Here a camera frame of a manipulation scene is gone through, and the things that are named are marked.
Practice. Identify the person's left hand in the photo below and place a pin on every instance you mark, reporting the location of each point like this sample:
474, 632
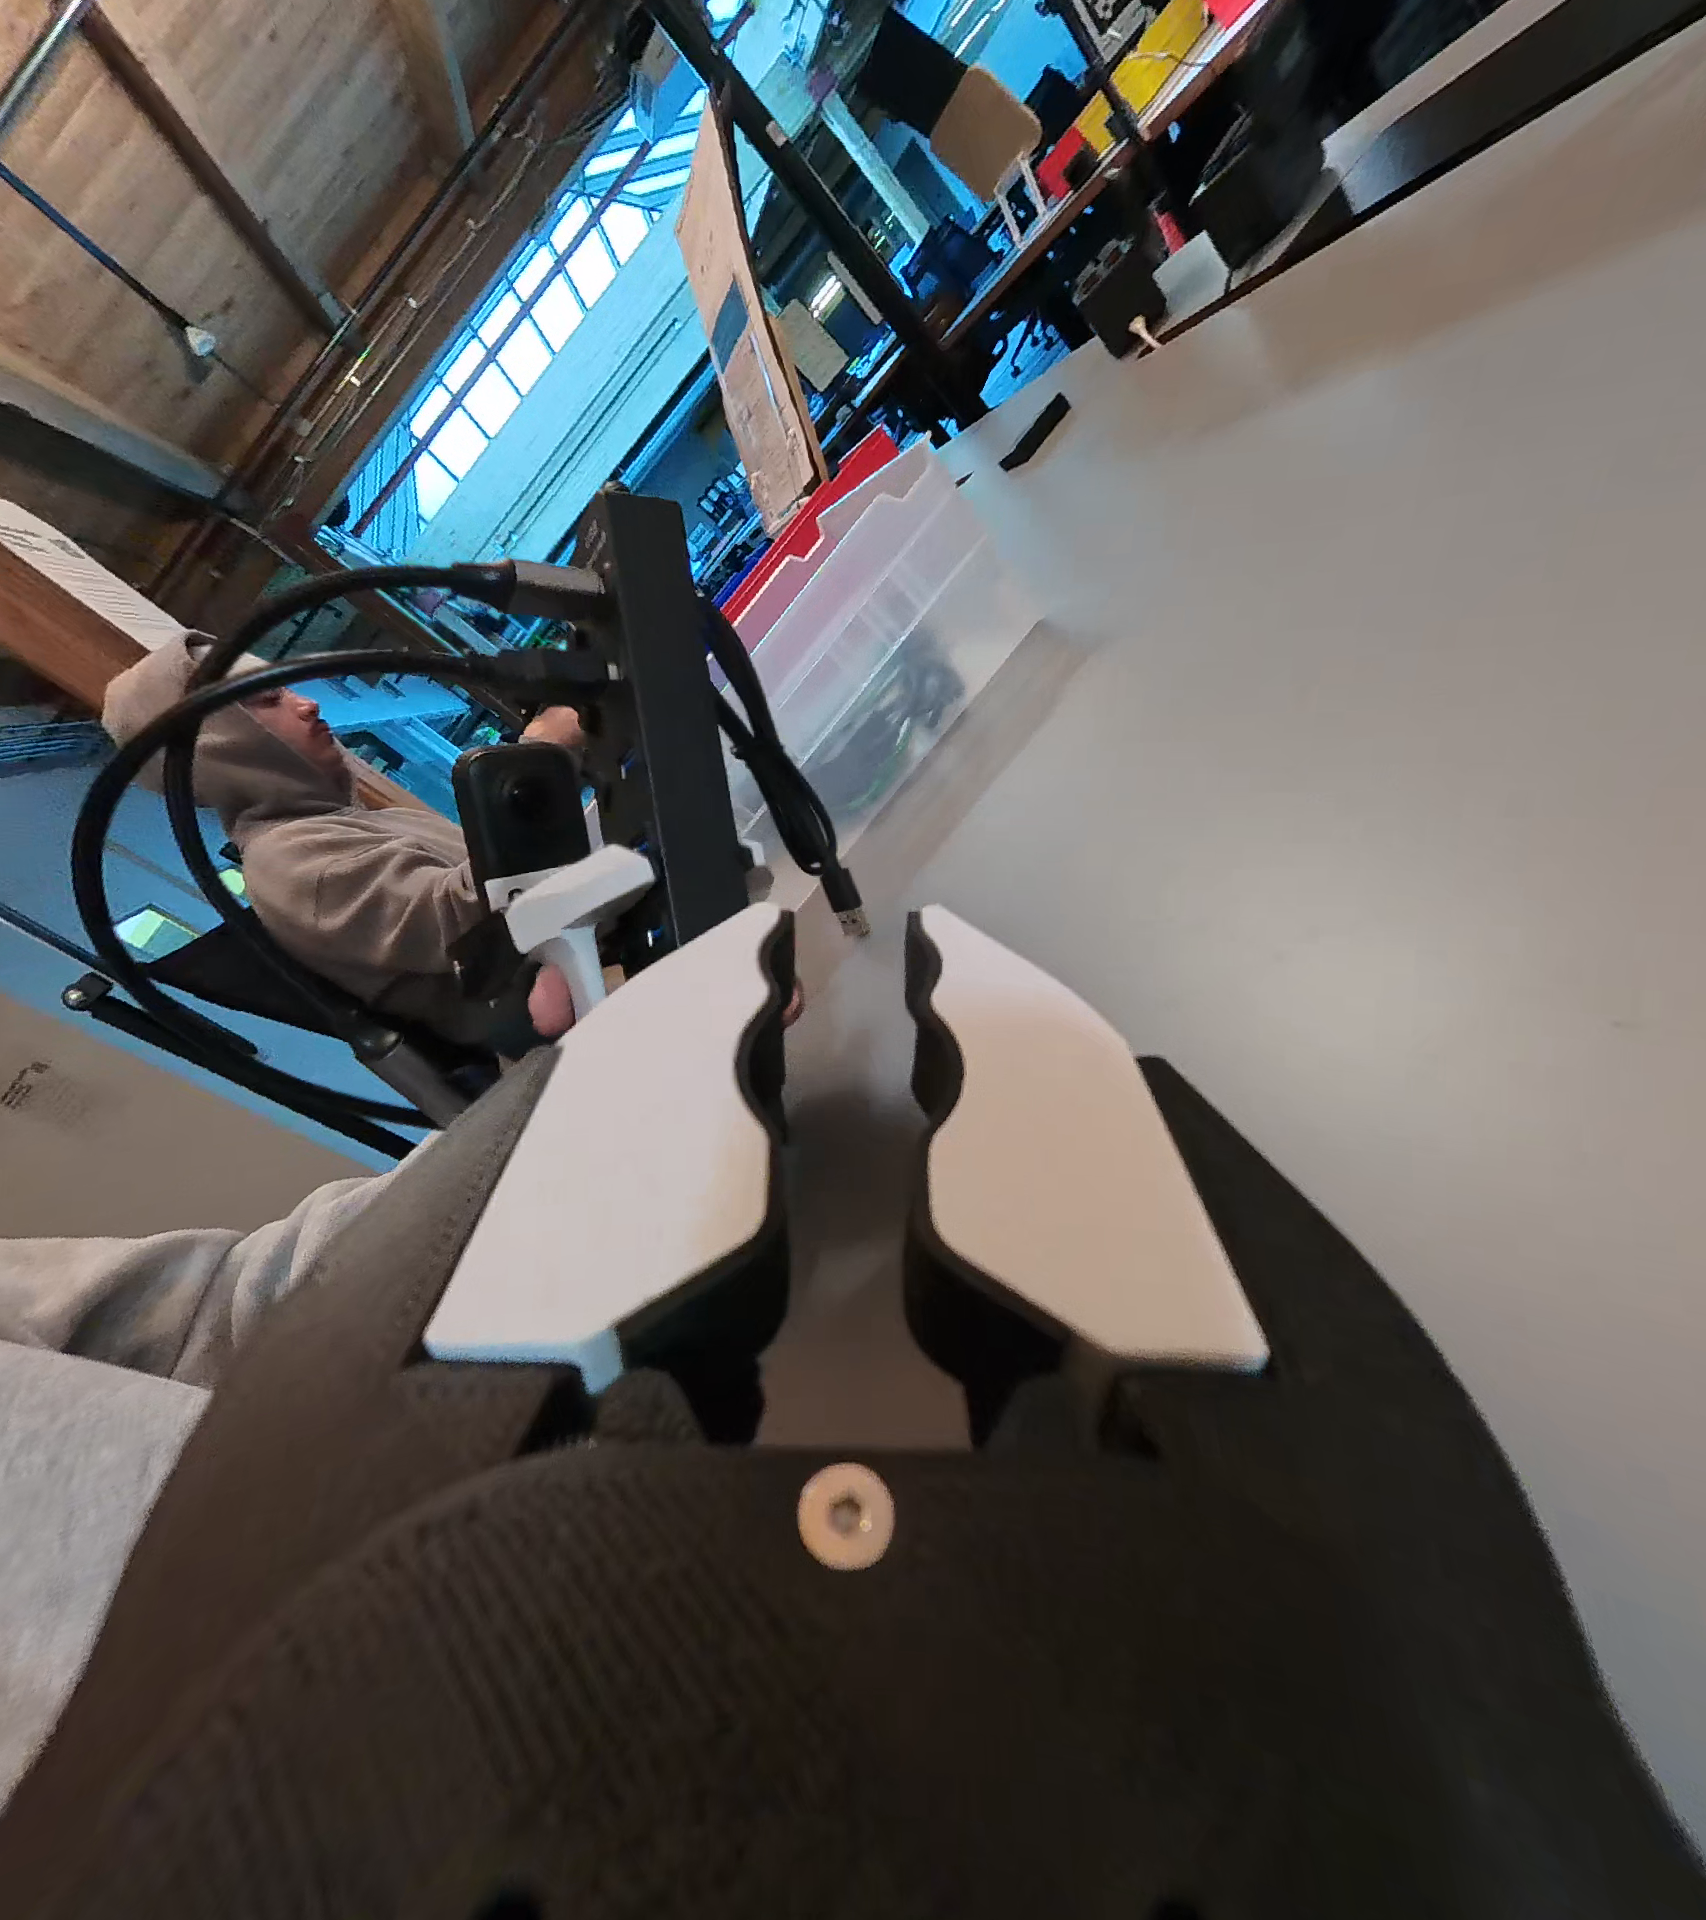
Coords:
561, 1004

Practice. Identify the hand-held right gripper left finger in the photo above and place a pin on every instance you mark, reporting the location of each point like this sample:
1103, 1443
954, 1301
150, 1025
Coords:
629, 1171

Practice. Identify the flat black block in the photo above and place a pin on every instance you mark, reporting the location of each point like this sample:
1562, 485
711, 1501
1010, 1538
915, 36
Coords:
1036, 432

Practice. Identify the grey desk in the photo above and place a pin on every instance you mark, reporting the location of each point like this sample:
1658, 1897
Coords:
1393, 900

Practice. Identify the red plastic bin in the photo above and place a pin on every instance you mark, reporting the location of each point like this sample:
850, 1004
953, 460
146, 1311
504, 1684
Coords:
808, 519

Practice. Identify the black office chair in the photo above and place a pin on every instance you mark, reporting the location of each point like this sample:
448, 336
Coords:
252, 975

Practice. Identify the small black device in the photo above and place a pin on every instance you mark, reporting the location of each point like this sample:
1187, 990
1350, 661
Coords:
1120, 301

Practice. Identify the person's grey sweater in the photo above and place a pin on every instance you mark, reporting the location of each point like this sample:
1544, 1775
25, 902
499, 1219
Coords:
12, 1574

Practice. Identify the black usb hub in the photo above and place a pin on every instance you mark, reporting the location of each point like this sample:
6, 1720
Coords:
666, 721

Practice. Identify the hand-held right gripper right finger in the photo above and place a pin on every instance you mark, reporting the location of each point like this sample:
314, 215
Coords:
1078, 1184

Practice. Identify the clear plastic bin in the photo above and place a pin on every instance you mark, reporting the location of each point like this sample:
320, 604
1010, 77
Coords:
929, 570

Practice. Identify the person's left forearm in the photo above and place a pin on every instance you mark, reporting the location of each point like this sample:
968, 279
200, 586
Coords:
118, 1274

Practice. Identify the cardboard instruction board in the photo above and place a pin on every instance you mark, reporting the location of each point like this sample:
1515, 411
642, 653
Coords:
741, 330

